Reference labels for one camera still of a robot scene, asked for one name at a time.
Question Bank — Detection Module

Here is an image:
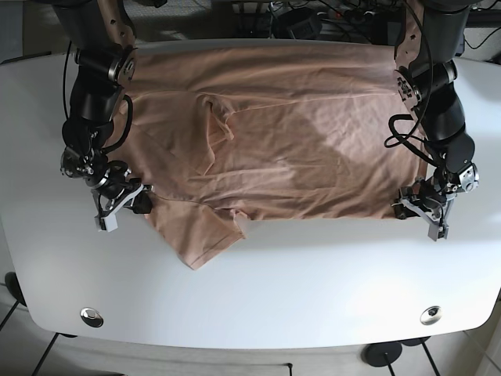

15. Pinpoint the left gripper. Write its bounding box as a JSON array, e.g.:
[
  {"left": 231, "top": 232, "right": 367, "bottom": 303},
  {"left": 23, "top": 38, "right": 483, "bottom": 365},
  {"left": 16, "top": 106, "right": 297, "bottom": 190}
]
[{"left": 391, "top": 179, "right": 456, "bottom": 225}]

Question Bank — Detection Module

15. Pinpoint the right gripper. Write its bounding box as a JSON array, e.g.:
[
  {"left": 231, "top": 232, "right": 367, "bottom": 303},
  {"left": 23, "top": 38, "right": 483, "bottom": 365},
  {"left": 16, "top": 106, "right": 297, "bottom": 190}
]
[{"left": 92, "top": 178, "right": 153, "bottom": 217}]

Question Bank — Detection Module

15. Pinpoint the peach T-shirt emoji print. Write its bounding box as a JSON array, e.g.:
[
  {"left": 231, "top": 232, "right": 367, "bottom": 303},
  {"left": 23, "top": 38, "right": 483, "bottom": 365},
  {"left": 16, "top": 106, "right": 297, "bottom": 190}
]
[{"left": 111, "top": 42, "right": 427, "bottom": 269}]

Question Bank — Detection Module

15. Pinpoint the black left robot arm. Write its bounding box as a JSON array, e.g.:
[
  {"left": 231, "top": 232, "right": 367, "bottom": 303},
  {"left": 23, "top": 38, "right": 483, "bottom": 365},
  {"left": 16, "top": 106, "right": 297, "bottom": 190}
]
[{"left": 124, "top": 1, "right": 476, "bottom": 241}]

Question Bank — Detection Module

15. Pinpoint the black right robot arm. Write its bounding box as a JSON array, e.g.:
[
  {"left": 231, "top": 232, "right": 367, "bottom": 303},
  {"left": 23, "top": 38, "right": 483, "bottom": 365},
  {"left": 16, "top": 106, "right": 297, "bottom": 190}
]
[{"left": 50, "top": 1, "right": 152, "bottom": 232}]

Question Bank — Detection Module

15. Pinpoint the right table grommet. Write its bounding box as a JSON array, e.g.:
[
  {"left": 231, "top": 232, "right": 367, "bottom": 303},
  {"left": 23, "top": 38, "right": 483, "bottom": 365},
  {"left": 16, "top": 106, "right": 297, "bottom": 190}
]
[{"left": 420, "top": 305, "right": 443, "bottom": 326}]

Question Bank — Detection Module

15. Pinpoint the table grommet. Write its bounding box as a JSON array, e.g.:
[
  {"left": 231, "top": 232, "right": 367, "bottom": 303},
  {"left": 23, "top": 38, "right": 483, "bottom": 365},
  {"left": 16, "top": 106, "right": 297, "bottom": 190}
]
[
  {"left": 80, "top": 307, "right": 104, "bottom": 328},
  {"left": 420, "top": 305, "right": 443, "bottom": 326}
]

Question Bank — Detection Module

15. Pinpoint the left table grommet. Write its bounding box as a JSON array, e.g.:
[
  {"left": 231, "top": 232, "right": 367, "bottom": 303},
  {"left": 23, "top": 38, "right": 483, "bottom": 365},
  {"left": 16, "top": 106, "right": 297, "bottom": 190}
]
[{"left": 80, "top": 307, "right": 104, "bottom": 328}]

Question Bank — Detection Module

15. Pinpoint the black round stand base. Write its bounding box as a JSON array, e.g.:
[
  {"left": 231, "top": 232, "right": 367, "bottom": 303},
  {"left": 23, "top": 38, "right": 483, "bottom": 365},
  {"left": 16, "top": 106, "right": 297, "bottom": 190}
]
[{"left": 362, "top": 342, "right": 402, "bottom": 367}]

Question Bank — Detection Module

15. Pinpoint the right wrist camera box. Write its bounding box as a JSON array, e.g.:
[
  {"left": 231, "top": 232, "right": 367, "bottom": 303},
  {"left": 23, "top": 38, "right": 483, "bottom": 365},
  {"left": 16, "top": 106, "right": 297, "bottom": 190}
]
[{"left": 95, "top": 214, "right": 117, "bottom": 233}]

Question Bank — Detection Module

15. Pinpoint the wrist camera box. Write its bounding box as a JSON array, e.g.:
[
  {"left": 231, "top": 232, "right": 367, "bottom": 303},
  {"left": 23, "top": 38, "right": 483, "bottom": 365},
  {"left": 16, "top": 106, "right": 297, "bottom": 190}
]
[
  {"left": 95, "top": 214, "right": 117, "bottom": 233},
  {"left": 427, "top": 222, "right": 449, "bottom": 241}
]

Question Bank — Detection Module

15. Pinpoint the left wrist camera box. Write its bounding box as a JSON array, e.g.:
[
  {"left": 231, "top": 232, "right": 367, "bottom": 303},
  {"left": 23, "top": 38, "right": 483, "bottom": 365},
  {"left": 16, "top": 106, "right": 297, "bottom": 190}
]
[{"left": 427, "top": 222, "right": 449, "bottom": 241}]

